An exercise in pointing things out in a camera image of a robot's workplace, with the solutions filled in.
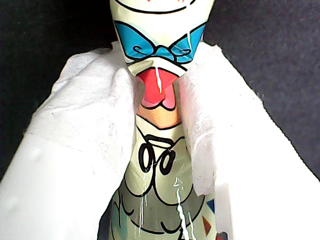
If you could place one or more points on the green printed snack bar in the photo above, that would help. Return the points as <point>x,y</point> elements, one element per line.
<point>160,175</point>

